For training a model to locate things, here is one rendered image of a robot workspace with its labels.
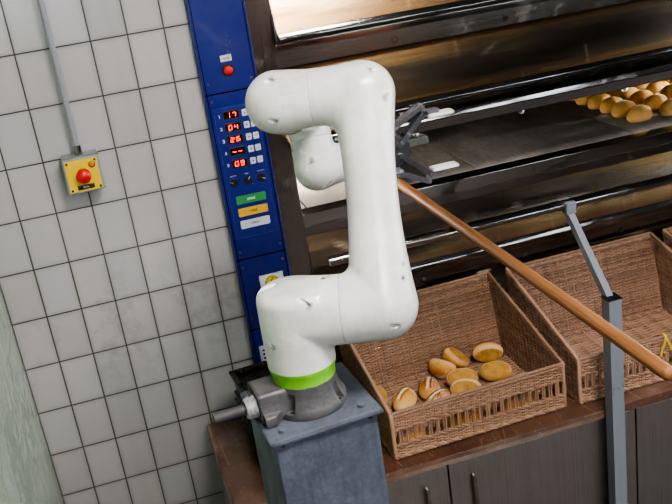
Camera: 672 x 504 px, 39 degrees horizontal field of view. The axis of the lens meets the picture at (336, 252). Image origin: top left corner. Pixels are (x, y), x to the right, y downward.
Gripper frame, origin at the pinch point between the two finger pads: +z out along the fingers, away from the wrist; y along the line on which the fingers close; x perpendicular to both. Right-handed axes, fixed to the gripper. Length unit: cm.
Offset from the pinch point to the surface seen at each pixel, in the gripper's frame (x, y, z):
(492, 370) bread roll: -28, 85, 18
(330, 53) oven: -55, -16, -12
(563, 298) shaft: 42, 29, 5
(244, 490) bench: -13, 91, -66
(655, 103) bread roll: -78, 28, 113
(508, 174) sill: -54, 33, 41
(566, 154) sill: -54, 30, 63
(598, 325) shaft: 57, 29, 5
